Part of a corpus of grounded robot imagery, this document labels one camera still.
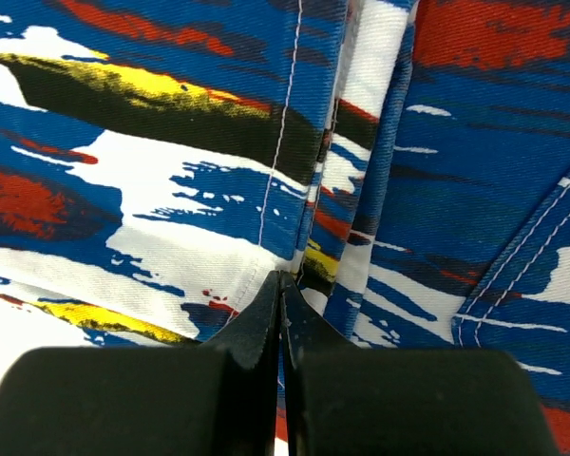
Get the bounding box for blue white red patterned trousers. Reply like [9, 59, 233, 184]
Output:
[0, 1, 570, 455]

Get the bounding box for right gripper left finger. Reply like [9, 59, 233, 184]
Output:
[0, 272, 280, 455]

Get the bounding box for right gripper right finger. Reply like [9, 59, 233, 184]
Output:
[279, 273, 558, 455]

